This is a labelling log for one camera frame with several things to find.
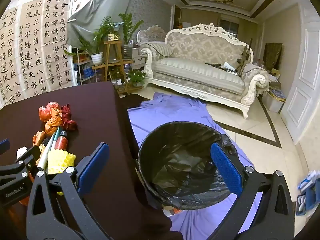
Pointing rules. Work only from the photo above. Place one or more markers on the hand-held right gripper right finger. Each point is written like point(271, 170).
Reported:
point(226, 166)

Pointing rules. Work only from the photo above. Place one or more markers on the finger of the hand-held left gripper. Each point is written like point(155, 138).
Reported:
point(27, 158)
point(3, 144)

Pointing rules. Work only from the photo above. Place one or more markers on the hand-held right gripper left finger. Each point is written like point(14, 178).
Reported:
point(93, 165)

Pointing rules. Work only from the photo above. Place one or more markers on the white tissue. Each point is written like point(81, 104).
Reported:
point(21, 152)

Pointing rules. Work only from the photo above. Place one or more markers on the yellow label bottle black cap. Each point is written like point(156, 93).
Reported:
point(44, 147)

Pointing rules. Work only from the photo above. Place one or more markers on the white tube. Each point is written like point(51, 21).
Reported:
point(48, 152)

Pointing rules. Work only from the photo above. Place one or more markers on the small orange paper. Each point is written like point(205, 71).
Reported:
point(38, 138)

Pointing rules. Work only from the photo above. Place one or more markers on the yellow foam fruit net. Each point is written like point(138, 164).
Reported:
point(60, 161)

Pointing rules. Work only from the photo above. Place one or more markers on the large orange paper ball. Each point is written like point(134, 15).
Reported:
point(52, 127)

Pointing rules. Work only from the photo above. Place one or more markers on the black trash bin with bag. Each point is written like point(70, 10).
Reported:
point(180, 160)

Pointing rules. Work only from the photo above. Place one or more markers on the red-orange paper ball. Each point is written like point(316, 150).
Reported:
point(44, 112)
point(53, 105)

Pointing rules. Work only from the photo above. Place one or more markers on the orange printed paper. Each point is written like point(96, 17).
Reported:
point(56, 115)

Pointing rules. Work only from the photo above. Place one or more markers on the dark red paper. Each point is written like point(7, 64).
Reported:
point(67, 110)

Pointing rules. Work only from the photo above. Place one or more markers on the dark brown table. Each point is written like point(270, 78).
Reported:
point(100, 120)

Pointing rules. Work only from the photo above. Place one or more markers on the grey storage box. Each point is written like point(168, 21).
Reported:
point(273, 102)

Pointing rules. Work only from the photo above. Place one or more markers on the purple floor cloth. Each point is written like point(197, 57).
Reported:
point(170, 110)

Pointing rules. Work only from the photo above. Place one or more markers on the calligraphy paper sheet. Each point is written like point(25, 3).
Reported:
point(32, 50)
point(8, 60)
point(57, 42)

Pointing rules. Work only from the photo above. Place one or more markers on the blue and white bag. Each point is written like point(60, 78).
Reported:
point(307, 195)

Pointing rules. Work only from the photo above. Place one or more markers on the white metal shelf rack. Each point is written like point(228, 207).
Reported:
point(80, 75)

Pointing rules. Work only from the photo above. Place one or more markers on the blue box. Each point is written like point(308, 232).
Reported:
point(88, 72)

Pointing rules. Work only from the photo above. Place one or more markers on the ornate white carved sofa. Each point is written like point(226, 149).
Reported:
point(200, 73)

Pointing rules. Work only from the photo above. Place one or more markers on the small leafy floor plant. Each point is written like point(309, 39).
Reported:
point(136, 77)

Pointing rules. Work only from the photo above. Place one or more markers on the white paper booklet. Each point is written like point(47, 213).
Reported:
point(228, 65)

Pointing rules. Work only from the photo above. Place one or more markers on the potted plant white pot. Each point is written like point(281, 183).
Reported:
point(96, 58)

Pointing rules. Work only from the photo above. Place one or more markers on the brown long object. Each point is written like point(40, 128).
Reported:
point(245, 57)

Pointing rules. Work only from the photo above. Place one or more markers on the wooden plant stand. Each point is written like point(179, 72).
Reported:
point(113, 55)

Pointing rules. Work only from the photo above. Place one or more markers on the white panelled door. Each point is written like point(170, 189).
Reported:
point(302, 80)

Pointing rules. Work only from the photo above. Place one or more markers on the white side cabinet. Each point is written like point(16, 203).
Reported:
point(138, 58)

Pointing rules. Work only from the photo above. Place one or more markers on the tall leafy plant dark pot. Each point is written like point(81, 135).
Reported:
point(127, 51)

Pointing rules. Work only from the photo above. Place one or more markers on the brown woven panel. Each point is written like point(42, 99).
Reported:
point(273, 56)

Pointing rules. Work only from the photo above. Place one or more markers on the small gold ornament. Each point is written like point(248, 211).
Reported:
point(113, 37)

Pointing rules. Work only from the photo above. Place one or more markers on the ornate white carved armchair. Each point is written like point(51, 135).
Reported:
point(152, 33)

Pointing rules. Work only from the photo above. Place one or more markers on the grey curtain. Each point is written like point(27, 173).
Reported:
point(100, 7)

